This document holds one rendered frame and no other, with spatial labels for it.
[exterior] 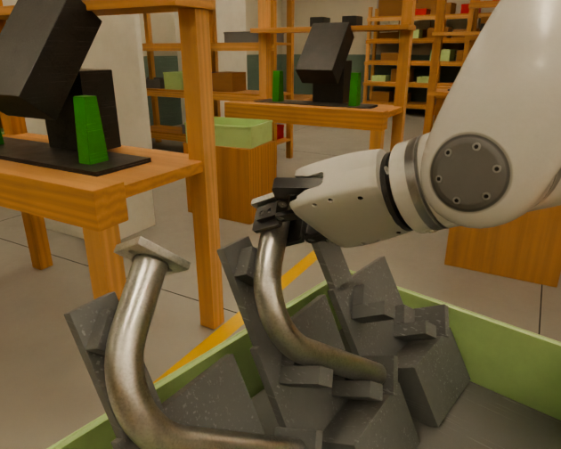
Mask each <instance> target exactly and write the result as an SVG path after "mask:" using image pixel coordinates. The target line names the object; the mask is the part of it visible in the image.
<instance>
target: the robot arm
mask: <svg viewBox="0 0 561 449"><path fill-rule="evenodd" d="M272 192H273V195H274V197H275V199H276V200H277V201H275V202H272V203H268V204H265V205H263V206H260V207H258V208H257V210H256V214H255V220H254V223H253V228H252V231H253V232H255V233H261V232H264V231H268V230H272V229H274V228H278V227H281V226H282V222H287V221H290V225H289V233H288V238H287V243H286V247H287V246H291V245H295V244H299V243H303V242H305V241H306V242H308V243H316V242H319V241H326V242H329V243H331V242H334V243H335V244H337V245H338V246H340V247H343V248H351V247H358V246H363V245H367V244H371V243H375V242H379V241H384V240H388V239H391V238H394V237H396V236H399V235H402V234H405V233H408V232H411V231H415V232H416V233H436V231H439V230H443V229H448V228H452V227H456V226H464V227H467V228H479V229H481V228H489V227H494V226H498V225H504V224H506V223H508V222H511V221H513V220H515V219H517V218H519V217H520V216H522V215H524V214H525V213H526V212H530V211H534V210H539V209H543V208H551V207H555V206H560V205H561V0H500V1H499V3H498V4H497V6H496V7H495V9H494V10H493V12H492V14H491V16H490V17H489V19H488V21H487V22H486V23H485V25H484V27H483V29H482V30H481V32H480V34H479V36H478V37H477V39H476V41H475V43H474V44H473V46H472V48H471V50H470V52H469V54H468V56H467V58H466V59H465V61H464V63H463V65H462V67H461V69H460V71H459V74H458V76H457V77H456V78H455V80H454V82H453V84H452V86H451V89H450V91H449V93H448V94H447V96H446V98H445V100H444V102H443V106H442V108H441V109H440V111H439V113H438V115H437V117H436V119H435V123H434V124H433V127H432V129H431V132H429V133H427V134H424V135H419V136H417V137H414V138H411V139H409V140H406V141H403V142H401V143H398V144H396V145H395V146H394V148H393V149H392V150H391V151H390V152H385V151H384V150H382V149H376V150H367V151H357V152H352V153H347V154H344V155H340V156H336V157H333V158H329V159H324V160H321V161H318V162H315V163H313V164H310V165H307V166H304V167H301V168H299V169H298V170H296V173H295V177H276V178H274V180H273V185H272ZM289 205H290V207H291V209H290V210H289Z"/></svg>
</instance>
